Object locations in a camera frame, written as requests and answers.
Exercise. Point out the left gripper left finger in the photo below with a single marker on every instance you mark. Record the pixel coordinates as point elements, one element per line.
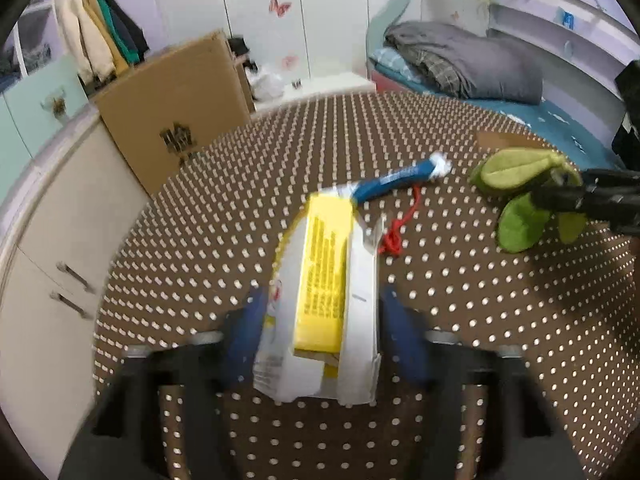
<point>121,437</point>

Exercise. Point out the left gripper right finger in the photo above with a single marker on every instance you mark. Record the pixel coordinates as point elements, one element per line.
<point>522,437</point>

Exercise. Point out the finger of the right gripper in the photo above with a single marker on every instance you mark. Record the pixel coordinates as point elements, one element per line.
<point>601,194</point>

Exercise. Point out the green fabric leaf toy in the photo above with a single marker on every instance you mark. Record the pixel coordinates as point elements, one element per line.
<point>517,174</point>

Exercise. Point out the yellow white paper box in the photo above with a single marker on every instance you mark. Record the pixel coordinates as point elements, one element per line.
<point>320,332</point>

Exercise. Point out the blue white sachet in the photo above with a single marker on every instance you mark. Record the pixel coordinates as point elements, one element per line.
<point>436,166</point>

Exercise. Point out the grey folded duvet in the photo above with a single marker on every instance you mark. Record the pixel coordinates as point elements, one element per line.
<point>466,66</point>

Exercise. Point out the polka dot tablecloth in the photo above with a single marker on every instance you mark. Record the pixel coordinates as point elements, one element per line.
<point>209,236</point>

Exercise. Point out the white lower cabinet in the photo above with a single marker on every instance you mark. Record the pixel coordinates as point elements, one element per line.
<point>61,230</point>

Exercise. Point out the red storage bench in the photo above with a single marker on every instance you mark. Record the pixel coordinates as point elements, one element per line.
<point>305,89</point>

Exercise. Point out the white plastic bag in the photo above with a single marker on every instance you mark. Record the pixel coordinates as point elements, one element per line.
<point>265,86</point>

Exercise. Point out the large cardboard box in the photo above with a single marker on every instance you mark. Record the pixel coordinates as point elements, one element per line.
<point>168,108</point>

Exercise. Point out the teal drawer cabinet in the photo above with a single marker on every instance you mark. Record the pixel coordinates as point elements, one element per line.
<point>33,111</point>

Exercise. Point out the hanging clothes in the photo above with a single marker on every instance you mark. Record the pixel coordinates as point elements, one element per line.
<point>103,40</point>

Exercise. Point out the teal bunk bed frame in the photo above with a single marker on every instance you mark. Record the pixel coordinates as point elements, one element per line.
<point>580,45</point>

